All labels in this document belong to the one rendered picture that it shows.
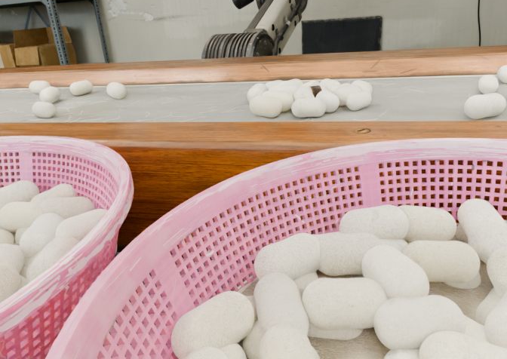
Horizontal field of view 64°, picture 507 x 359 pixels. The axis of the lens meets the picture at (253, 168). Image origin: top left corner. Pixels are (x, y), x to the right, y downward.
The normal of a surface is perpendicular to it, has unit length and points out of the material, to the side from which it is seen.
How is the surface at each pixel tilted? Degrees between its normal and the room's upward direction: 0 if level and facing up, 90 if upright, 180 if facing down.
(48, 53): 90
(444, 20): 91
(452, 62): 45
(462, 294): 0
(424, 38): 90
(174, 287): 72
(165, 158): 90
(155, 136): 0
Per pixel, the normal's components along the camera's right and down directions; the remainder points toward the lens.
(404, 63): -0.22, -0.39
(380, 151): 0.07, 0.11
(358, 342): -0.07, -0.93
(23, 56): -0.40, 0.20
